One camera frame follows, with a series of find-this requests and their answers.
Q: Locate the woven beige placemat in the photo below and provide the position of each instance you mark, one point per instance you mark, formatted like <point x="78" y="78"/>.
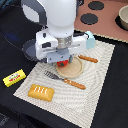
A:
<point x="70" y="107"/>

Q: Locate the toy fork wooden handle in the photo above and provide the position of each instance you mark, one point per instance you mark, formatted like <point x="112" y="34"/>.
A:
<point x="54" y="76"/>

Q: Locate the beige bowl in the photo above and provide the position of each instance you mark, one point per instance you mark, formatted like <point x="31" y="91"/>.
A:
<point x="123" y="14"/>

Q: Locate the toy knife wooden handle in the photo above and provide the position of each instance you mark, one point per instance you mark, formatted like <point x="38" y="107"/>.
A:
<point x="88" y="58"/>

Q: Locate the grey toy saucepan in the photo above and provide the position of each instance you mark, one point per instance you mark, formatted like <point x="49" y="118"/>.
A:
<point x="29" y="50"/>

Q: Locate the yellow toy butter box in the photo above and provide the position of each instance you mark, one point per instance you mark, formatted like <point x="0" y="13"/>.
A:
<point x="14" y="78"/>

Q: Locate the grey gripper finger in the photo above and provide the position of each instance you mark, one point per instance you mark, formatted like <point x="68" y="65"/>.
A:
<point x="51" y="57"/>
<point x="70" y="59"/>

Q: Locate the round wooden plate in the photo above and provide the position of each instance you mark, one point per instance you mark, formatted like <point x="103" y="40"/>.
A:
<point x="71" y="70"/>

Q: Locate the red toy tomato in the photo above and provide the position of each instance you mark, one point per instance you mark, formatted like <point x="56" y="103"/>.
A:
<point x="62" y="63"/>

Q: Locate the light blue milk carton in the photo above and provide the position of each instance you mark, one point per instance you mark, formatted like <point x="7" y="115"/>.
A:
<point x="90" y="42"/>

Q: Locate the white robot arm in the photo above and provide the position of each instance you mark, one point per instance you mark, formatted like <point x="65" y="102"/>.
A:
<point x="57" y="16"/>

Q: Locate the yellow toy bread loaf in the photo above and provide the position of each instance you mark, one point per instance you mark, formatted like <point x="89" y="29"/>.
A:
<point x="41" y="92"/>

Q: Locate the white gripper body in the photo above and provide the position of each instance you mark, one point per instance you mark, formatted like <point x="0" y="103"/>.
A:
<point x="62" y="47"/>

